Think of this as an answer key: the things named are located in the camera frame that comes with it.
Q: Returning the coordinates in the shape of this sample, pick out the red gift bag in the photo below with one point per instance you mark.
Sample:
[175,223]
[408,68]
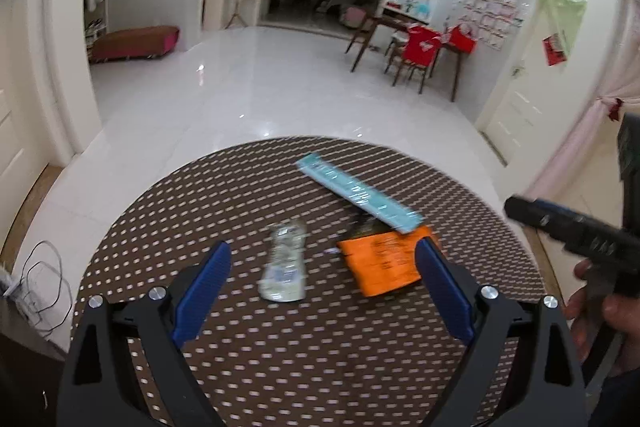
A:
[461,39]

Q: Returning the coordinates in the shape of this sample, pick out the wooden chair with white seat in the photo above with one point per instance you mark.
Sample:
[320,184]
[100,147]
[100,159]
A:
[395,49]

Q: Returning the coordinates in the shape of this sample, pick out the red curtain bow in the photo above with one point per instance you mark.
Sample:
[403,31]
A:
[615,108]

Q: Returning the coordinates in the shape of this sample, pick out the person's right hand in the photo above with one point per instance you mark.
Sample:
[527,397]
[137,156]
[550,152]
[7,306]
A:
[625,322]

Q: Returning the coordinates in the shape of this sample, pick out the person's right forearm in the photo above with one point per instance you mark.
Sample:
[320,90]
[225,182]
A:
[610,399]

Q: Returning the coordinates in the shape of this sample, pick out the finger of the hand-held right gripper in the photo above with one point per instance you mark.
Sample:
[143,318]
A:
[540,214]

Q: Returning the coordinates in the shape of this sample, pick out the chair with red cover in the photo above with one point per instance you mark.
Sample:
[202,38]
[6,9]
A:
[419,44]

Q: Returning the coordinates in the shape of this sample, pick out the dark wooden dining table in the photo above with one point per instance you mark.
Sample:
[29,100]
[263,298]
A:
[385,24]

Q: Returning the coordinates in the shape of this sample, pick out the pink curtain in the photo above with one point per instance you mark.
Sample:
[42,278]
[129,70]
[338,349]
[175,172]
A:
[575,157]

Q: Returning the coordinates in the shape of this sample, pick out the teal long packet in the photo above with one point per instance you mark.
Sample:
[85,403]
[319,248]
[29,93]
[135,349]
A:
[350,189]

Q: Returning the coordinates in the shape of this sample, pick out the red paper door decoration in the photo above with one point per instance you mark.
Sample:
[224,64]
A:
[555,49]

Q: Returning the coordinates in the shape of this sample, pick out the row of wall certificates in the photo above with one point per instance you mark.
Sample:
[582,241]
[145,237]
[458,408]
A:
[490,19]

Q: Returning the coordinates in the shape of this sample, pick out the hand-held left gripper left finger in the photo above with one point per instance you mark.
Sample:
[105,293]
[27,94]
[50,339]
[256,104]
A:
[202,292]

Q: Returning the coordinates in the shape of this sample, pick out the red upholstered bench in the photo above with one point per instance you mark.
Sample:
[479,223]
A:
[135,41]

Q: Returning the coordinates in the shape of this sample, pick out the white door with red paper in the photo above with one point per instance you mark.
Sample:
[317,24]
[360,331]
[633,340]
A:
[530,97]

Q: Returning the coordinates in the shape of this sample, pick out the orange snack packet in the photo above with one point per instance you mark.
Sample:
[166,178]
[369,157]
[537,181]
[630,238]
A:
[385,262]

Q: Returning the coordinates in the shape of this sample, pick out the clear plastic wrapper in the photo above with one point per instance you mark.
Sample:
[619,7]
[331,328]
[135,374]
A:
[282,267]

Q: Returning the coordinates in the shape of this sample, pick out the brown dotted tablecloth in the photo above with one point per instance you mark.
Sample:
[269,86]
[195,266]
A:
[300,357]

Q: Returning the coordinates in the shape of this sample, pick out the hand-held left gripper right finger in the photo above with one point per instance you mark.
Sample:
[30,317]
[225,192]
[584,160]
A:
[445,292]

